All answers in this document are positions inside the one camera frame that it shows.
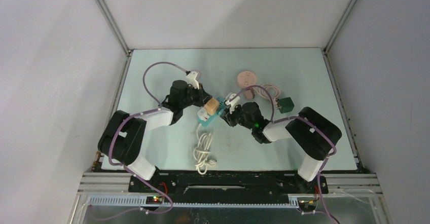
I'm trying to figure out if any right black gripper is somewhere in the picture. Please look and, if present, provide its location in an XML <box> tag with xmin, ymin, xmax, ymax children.
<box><xmin>220</xmin><ymin>103</ymin><xmax>254</xmax><ymax>131</ymax></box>

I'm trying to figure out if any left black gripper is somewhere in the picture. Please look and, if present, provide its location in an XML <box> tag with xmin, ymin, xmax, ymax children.
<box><xmin>181</xmin><ymin>83</ymin><xmax>212</xmax><ymax>110</ymax></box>

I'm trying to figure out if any teal plug adapter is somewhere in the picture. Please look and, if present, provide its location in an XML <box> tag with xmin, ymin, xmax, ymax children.
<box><xmin>217</xmin><ymin>102</ymin><xmax>227</xmax><ymax>116</ymax></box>

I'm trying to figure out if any teal power strip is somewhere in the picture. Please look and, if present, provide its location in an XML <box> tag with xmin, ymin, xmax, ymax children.
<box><xmin>197</xmin><ymin>97</ymin><xmax>224</xmax><ymax>127</ymax></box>

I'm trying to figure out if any beige cube adapter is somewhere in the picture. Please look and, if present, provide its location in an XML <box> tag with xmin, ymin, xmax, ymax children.
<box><xmin>204</xmin><ymin>98</ymin><xmax>220</xmax><ymax>115</ymax></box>

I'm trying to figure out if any pink brown plug adapter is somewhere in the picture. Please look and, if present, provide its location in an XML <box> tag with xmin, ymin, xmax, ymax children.
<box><xmin>244</xmin><ymin>89</ymin><xmax>255</xmax><ymax>100</ymax></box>

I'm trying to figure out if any pink round power strip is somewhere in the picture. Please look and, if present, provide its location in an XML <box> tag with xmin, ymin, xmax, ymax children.
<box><xmin>237</xmin><ymin>70</ymin><xmax>258</xmax><ymax>89</ymax></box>

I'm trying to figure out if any dark green cube socket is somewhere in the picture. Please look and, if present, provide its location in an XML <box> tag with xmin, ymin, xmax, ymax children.
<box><xmin>276</xmin><ymin>97</ymin><xmax>295</xmax><ymax>114</ymax></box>

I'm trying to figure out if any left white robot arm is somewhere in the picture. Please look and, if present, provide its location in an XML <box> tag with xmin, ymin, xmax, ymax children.
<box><xmin>97</xmin><ymin>80</ymin><xmax>213</xmax><ymax>192</ymax></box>

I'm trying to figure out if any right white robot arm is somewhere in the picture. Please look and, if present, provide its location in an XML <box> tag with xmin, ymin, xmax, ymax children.
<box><xmin>220</xmin><ymin>102</ymin><xmax>342</xmax><ymax>193</ymax></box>

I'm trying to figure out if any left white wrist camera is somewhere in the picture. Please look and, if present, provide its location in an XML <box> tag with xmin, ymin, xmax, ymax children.
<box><xmin>186</xmin><ymin>70</ymin><xmax>201</xmax><ymax>90</ymax></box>

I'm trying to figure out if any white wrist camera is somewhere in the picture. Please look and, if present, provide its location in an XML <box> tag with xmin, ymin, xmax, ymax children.
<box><xmin>224</xmin><ymin>93</ymin><xmax>240</xmax><ymax>113</ymax></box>
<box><xmin>186</xmin><ymin>70</ymin><xmax>201</xmax><ymax>90</ymax></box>

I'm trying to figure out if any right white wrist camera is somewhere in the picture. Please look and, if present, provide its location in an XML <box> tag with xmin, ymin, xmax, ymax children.
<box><xmin>224</xmin><ymin>93</ymin><xmax>240</xmax><ymax>113</ymax></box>

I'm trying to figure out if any white power strip cable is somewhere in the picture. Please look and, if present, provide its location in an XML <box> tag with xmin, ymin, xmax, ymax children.
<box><xmin>193</xmin><ymin>125</ymin><xmax>218</xmax><ymax>175</ymax></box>

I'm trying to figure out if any pink coiled cable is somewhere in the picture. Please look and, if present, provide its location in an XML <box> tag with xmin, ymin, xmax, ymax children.
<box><xmin>255</xmin><ymin>84</ymin><xmax>283</xmax><ymax>107</ymax></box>

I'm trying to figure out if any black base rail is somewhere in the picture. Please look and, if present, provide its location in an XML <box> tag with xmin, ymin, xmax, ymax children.
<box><xmin>148</xmin><ymin>170</ymin><xmax>329</xmax><ymax>204</ymax></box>

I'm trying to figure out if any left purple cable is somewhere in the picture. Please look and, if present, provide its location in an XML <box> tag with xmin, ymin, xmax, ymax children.
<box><xmin>107</xmin><ymin>61</ymin><xmax>192</xmax><ymax>213</ymax></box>

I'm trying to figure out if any grey cable duct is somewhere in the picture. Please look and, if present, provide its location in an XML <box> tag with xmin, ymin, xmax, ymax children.
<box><xmin>87</xmin><ymin>195</ymin><xmax>305</xmax><ymax>208</ymax></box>

